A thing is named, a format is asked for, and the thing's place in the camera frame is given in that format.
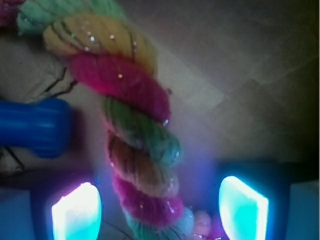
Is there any blue plastic bottle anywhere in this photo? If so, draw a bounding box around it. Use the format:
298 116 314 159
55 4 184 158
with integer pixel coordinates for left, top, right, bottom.
0 98 73 158

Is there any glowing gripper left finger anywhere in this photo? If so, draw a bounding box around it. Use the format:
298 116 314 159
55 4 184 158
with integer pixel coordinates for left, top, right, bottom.
0 181 103 240

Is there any multicolored twisted rope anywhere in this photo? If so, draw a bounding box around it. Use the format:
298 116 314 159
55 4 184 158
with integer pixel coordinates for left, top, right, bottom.
0 0 221 240

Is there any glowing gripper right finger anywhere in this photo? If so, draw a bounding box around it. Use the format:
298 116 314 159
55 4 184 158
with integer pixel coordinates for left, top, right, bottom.
218 175 320 240

